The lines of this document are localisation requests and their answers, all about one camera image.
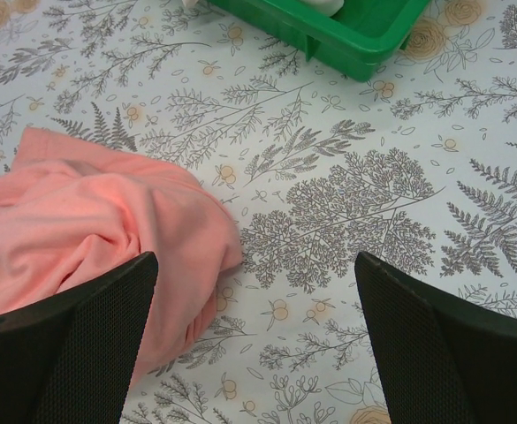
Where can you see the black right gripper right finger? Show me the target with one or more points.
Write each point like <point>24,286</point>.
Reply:
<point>440,358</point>

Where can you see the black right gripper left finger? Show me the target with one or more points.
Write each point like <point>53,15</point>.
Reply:
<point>69,358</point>

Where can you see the salmon pink t-shirt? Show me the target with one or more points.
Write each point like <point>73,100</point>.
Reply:
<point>71,210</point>

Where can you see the floral patterned table mat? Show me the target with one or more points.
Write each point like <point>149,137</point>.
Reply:
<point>417,165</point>

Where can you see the green plastic tray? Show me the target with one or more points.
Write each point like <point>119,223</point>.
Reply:
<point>355,41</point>

